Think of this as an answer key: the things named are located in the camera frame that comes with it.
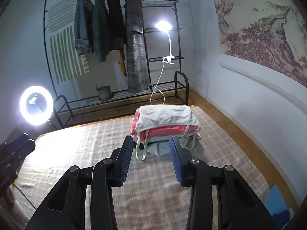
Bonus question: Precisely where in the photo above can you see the white camisole top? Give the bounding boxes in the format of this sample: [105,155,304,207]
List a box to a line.
[130,104,201,161]

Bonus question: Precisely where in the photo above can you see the stack of folded clothes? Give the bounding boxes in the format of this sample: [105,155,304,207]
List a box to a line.
[147,133,201,156]

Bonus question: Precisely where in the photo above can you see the black metal clothes rack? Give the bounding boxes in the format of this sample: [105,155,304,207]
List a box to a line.
[43,0,189,129]

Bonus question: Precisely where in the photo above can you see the pink folded garment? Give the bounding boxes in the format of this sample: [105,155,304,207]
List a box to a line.
[131,108,200,142]

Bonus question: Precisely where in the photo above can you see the beige plaid bed blanket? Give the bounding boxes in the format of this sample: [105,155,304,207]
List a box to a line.
[14,107,269,229]

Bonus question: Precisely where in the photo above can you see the phone holder clamp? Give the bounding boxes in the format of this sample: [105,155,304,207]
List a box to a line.
[28,94,37,105]

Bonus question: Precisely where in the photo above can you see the potted plant green pot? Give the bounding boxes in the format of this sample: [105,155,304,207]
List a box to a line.
[95,85,113,101]

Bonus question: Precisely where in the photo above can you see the green striped white rug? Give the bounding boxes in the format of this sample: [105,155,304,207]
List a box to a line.
[47,0,91,84]

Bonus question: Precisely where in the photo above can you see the yellow hanging garment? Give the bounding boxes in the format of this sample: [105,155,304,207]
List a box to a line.
[119,50,127,77]

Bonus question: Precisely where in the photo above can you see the white clip desk lamp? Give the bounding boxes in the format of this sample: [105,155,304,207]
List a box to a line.
[155,20,175,65]

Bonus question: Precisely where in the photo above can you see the black hanging coat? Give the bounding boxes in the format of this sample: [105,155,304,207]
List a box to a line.
[107,0,126,51]

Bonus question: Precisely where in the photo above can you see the dark green jacket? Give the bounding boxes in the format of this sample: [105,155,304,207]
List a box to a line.
[92,0,110,62]

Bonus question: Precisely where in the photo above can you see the blue denim jacket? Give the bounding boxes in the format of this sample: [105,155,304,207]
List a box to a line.
[74,0,94,56]

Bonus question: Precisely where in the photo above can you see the white ring light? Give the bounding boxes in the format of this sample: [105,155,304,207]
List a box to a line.
[19,86,54,126]

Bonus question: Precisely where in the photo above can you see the white lamp cable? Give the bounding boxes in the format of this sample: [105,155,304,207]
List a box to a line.
[149,62,167,106]

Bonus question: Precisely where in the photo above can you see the landscape painting wall tapestry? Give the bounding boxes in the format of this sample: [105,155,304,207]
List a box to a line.
[214,0,306,86]

